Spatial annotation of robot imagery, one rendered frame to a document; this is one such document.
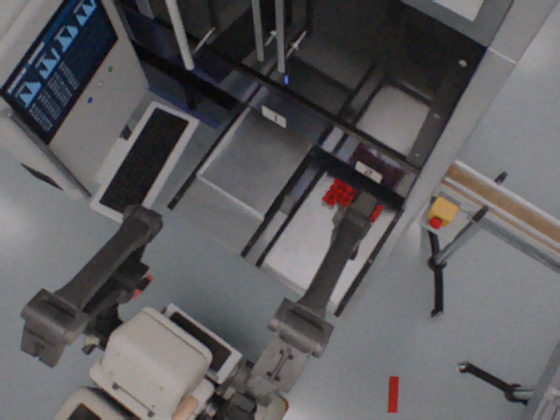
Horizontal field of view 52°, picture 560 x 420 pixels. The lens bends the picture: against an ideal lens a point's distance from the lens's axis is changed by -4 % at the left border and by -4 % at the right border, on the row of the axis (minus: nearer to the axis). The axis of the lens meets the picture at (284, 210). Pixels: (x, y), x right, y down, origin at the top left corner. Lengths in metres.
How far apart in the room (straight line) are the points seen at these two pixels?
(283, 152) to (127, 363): 0.92
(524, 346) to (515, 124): 1.12
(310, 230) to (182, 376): 0.74
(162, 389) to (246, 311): 1.42
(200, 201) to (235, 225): 0.14
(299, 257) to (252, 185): 0.28
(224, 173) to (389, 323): 1.16
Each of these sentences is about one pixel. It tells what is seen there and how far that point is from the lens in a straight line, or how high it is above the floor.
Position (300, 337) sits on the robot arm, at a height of 1.63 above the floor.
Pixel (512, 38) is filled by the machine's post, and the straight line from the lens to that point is 1.07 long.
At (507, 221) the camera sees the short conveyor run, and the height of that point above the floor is 0.93.
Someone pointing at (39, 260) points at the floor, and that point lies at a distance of 3.00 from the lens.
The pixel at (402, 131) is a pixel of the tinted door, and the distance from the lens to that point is 1.51.
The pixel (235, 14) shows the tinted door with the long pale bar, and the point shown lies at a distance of 1.53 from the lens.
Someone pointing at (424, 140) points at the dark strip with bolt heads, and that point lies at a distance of 1.47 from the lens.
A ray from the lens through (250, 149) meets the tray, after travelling 1.96.
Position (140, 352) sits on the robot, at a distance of 1.33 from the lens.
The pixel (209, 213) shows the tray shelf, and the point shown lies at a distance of 1.90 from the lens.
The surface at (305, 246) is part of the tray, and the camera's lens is 1.85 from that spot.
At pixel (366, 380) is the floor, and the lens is 2.69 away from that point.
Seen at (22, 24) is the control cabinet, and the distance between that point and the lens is 1.54.
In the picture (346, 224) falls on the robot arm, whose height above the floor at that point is 1.43.
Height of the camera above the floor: 2.67
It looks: 72 degrees down
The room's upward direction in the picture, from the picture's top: 2 degrees counter-clockwise
